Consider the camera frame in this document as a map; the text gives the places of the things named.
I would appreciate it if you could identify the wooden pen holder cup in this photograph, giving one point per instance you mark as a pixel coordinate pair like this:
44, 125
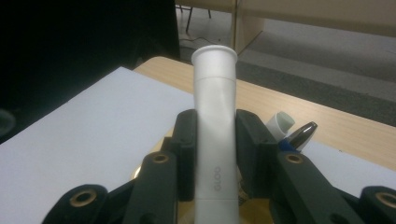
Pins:
252, 213

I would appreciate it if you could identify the white glue stick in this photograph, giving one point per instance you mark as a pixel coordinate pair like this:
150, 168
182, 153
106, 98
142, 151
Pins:
214, 124

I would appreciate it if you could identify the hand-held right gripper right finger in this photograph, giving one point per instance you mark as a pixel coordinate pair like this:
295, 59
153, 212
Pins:
253, 149

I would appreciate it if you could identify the white board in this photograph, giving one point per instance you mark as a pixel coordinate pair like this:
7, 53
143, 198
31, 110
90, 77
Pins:
93, 124

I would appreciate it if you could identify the slim white pen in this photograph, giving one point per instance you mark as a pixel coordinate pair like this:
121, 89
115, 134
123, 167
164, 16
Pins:
280, 123

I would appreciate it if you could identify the blue pen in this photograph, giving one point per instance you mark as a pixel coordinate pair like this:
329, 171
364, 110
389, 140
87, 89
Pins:
300, 135

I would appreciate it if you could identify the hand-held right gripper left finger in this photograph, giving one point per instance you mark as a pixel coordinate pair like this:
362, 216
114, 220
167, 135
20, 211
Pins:
186, 149

